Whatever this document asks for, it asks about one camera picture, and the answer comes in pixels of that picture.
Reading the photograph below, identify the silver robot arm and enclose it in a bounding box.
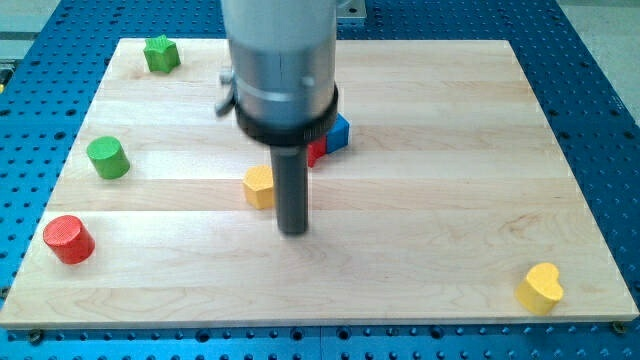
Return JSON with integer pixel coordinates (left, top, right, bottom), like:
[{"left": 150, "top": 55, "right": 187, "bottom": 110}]
[{"left": 215, "top": 0, "right": 339, "bottom": 147}]

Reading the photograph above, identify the red block behind rod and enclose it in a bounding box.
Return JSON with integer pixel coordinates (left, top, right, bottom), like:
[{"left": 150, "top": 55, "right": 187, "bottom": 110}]
[{"left": 307, "top": 136, "right": 327, "bottom": 168}]

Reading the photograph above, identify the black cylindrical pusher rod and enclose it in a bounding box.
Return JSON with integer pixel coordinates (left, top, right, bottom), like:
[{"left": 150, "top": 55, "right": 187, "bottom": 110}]
[{"left": 270, "top": 146, "right": 308, "bottom": 235}]

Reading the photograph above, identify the blue cube block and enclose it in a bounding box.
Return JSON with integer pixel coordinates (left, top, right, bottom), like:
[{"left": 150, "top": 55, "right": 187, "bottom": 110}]
[{"left": 326, "top": 114, "right": 350, "bottom": 153}]

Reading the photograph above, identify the yellow pentagon block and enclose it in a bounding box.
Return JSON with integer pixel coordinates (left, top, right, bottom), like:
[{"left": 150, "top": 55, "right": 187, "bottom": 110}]
[{"left": 243, "top": 165, "right": 274, "bottom": 210}]

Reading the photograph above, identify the wooden board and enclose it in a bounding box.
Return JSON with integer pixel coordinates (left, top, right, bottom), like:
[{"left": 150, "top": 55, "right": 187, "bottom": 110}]
[{"left": 1, "top": 38, "right": 638, "bottom": 329}]

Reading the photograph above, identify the green star block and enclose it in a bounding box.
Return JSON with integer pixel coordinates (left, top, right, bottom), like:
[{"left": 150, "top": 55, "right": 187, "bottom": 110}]
[{"left": 143, "top": 35, "right": 181, "bottom": 73}]

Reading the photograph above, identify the green cylinder block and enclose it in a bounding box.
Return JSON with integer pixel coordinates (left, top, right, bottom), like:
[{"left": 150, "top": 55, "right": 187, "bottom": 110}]
[{"left": 86, "top": 136, "right": 130, "bottom": 180}]

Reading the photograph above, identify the yellow heart block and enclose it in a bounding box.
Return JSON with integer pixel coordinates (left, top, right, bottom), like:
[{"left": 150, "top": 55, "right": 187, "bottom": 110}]
[{"left": 514, "top": 262, "right": 564, "bottom": 316}]

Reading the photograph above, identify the red cylinder block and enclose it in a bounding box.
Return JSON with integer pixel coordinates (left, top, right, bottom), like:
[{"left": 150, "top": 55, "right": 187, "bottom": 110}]
[{"left": 43, "top": 215, "right": 95, "bottom": 265}]

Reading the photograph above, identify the grey metal bracket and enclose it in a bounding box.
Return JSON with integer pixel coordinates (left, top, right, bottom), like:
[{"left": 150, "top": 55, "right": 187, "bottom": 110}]
[{"left": 336, "top": 0, "right": 367, "bottom": 25}]

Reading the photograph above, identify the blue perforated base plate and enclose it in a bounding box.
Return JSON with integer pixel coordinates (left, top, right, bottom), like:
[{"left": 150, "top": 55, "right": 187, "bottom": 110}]
[{"left": 1, "top": 1, "right": 639, "bottom": 359}]

